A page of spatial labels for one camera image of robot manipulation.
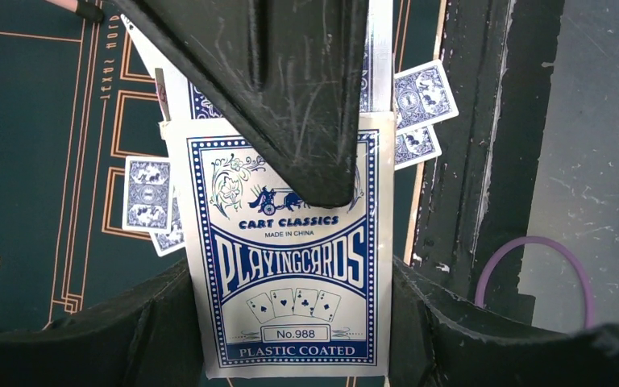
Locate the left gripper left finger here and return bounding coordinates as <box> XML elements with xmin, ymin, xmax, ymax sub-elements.
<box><xmin>0</xmin><ymin>260</ymin><xmax>203</xmax><ymax>386</ymax></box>

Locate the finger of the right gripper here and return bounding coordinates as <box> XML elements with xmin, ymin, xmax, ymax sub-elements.
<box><xmin>118</xmin><ymin>0</ymin><xmax>368</xmax><ymax>208</ymax></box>

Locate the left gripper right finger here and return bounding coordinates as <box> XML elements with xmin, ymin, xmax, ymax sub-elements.
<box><xmin>389</xmin><ymin>257</ymin><xmax>619</xmax><ymax>386</ymax></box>

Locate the next card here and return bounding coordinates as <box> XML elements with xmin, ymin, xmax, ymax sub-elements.
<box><xmin>120</xmin><ymin>1</ymin><xmax>393</xmax><ymax>121</ymax></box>

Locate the blue playing card deck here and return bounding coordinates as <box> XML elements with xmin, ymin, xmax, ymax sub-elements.
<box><xmin>161</xmin><ymin>112</ymin><xmax>395</xmax><ymax>378</ymax></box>

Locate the pink music stand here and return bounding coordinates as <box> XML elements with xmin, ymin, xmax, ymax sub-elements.
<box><xmin>46</xmin><ymin>0</ymin><xmax>105</xmax><ymax>23</ymax></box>

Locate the dark green poker mat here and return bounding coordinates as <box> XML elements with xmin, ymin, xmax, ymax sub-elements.
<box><xmin>0</xmin><ymin>0</ymin><xmax>447</xmax><ymax>338</ymax></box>

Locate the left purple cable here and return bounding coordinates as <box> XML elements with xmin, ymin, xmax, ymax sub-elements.
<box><xmin>473</xmin><ymin>235</ymin><xmax>596</xmax><ymax>330</ymax></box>

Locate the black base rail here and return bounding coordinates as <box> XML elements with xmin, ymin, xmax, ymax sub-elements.
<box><xmin>407</xmin><ymin>1</ymin><xmax>564</xmax><ymax>301</ymax></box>

